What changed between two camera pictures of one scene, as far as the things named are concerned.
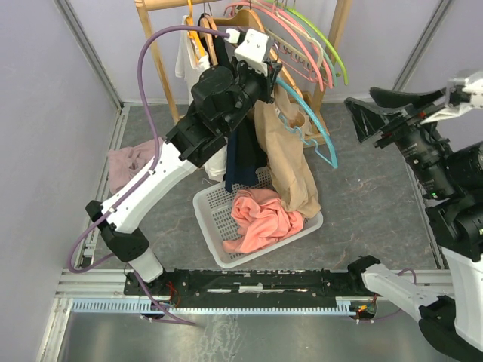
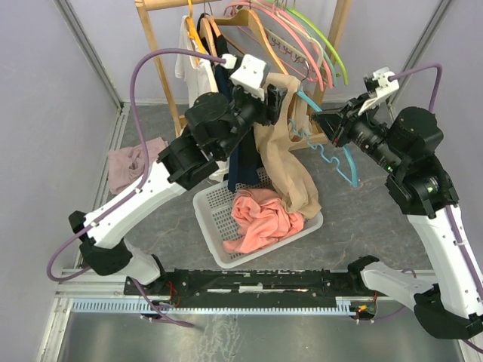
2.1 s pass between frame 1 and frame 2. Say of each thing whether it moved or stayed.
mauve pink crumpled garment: stayed
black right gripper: moved
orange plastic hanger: stayed
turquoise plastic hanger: moved
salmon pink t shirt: stayed
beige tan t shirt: moved
